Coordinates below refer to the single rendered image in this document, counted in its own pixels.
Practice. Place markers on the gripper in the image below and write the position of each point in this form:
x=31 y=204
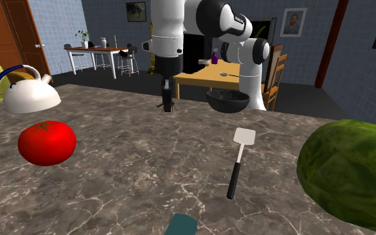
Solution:
x=168 y=66

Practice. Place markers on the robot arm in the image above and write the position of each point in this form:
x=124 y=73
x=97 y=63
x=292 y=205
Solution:
x=166 y=19

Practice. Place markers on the small brown spiky object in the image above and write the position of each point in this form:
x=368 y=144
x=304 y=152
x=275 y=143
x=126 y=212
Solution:
x=159 y=105

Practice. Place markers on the light wooden table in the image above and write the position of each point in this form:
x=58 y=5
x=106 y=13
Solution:
x=197 y=79

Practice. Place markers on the metal bar stool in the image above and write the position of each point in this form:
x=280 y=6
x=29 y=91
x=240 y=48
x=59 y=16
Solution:
x=128 y=62
x=78 y=58

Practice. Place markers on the black bowl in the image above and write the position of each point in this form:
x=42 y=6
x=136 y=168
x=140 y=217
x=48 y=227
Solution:
x=227 y=102

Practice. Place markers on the white table with wooden top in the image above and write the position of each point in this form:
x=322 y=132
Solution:
x=93 y=49

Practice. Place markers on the light wooden chair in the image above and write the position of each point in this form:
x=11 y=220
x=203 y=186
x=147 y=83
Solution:
x=277 y=81

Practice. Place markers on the teal flat object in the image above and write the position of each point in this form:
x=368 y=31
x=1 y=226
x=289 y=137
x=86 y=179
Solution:
x=181 y=225

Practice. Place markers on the red tomato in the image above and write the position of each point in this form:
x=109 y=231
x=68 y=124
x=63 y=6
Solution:
x=47 y=143

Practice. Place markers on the brown wooden door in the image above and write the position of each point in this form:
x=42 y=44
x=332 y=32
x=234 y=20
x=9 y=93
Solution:
x=25 y=35

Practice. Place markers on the green watermelon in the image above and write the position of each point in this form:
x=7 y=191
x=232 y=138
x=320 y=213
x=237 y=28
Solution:
x=350 y=175

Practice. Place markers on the portrait wall picture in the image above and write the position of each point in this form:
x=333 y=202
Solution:
x=293 y=22

